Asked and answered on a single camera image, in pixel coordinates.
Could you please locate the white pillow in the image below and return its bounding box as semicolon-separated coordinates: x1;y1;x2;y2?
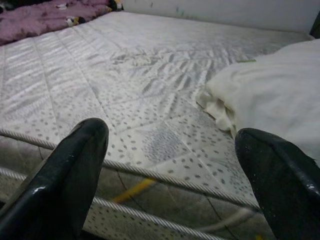
196;38;320;167

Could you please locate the purple cartoon print blanket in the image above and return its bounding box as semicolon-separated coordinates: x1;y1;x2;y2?
0;0;125;46

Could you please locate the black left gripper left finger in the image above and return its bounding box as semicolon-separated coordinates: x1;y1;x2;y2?
0;117;110;240

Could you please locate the white cable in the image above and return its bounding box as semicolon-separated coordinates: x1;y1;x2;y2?
199;207;253;233

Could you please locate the white quilted mattress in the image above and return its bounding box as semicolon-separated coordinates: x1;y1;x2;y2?
0;11;316;240

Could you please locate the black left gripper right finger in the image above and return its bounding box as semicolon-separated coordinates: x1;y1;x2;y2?
234;127;320;240

